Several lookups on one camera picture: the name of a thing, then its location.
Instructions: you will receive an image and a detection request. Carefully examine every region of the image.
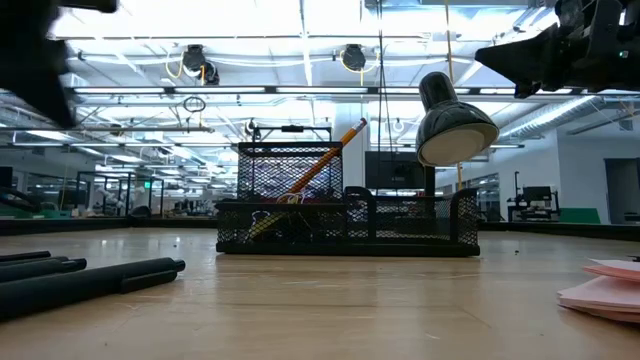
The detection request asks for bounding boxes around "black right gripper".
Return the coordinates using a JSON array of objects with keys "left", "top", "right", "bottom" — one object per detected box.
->
[{"left": 474, "top": 0, "right": 640, "bottom": 99}]

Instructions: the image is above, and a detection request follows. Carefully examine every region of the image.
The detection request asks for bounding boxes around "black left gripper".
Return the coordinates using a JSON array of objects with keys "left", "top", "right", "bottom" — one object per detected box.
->
[{"left": 0, "top": 0, "right": 119, "bottom": 129}]

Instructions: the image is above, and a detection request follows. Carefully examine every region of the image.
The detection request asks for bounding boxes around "black pen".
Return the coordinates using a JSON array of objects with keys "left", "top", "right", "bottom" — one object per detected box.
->
[
  {"left": 0, "top": 250, "right": 52, "bottom": 264},
  {"left": 0, "top": 257, "right": 88, "bottom": 284},
  {"left": 0, "top": 257, "right": 186, "bottom": 321}
]

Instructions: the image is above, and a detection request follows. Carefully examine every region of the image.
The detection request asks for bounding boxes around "yellow pencil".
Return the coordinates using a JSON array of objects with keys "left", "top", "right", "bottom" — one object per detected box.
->
[{"left": 284, "top": 118, "right": 369, "bottom": 204}]

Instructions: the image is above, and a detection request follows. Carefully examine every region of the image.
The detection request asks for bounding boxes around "black mesh desk organizer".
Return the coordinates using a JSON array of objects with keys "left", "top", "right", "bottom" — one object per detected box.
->
[{"left": 214, "top": 141, "right": 481, "bottom": 258}]

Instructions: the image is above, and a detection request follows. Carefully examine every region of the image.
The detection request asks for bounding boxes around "yellow eraser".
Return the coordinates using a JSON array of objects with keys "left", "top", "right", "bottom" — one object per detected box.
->
[{"left": 248, "top": 212, "right": 291, "bottom": 240}]

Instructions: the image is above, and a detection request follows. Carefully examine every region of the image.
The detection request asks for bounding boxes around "black desk lamp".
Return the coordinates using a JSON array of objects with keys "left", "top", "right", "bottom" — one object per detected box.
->
[{"left": 415, "top": 71, "right": 500, "bottom": 196}]

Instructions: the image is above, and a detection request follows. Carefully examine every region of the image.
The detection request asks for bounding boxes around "background desk with monitor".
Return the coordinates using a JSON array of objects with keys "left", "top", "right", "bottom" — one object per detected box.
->
[{"left": 507, "top": 171, "right": 560, "bottom": 223}]

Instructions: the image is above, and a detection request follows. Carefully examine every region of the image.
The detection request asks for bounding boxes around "green panel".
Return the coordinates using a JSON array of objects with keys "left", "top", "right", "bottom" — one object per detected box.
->
[{"left": 558, "top": 207, "right": 602, "bottom": 225}]

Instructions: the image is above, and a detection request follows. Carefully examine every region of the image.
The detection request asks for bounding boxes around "black computer monitor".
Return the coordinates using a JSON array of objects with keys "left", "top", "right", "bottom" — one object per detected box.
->
[{"left": 364, "top": 151, "right": 426, "bottom": 190}]

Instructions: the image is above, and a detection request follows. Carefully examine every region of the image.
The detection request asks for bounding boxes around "black frame workcell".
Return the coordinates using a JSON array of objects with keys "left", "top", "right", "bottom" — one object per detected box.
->
[{"left": 74, "top": 171, "right": 165, "bottom": 219}]

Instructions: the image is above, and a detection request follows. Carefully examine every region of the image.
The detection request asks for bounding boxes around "black hanging cable loop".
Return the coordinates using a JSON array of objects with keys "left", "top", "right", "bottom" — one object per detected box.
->
[{"left": 182, "top": 94, "right": 207, "bottom": 115}]

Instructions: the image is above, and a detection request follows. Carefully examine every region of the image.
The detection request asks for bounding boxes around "black ceiling cable reel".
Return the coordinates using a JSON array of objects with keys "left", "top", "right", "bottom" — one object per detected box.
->
[
  {"left": 181, "top": 43, "right": 221, "bottom": 86},
  {"left": 341, "top": 43, "right": 368, "bottom": 73}
]

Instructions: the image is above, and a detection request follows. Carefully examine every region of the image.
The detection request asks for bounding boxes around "black overhead camera rig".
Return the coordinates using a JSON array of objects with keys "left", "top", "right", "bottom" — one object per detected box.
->
[{"left": 249, "top": 118, "right": 334, "bottom": 146}]

